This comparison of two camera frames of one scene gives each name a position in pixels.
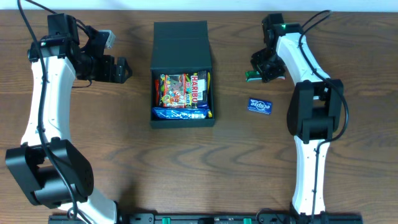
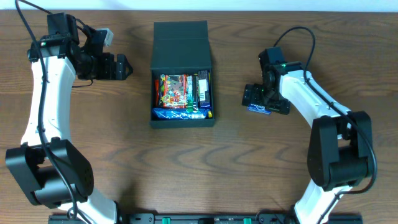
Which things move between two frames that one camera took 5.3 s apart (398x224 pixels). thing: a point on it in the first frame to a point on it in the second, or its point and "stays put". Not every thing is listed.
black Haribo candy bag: (178, 90) stays put
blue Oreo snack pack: (180, 112) stays put
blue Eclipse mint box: (263, 106) stays put
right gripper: (268, 72) to (267, 102)
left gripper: (111, 69) stays put
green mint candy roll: (252, 76) to (192, 94)
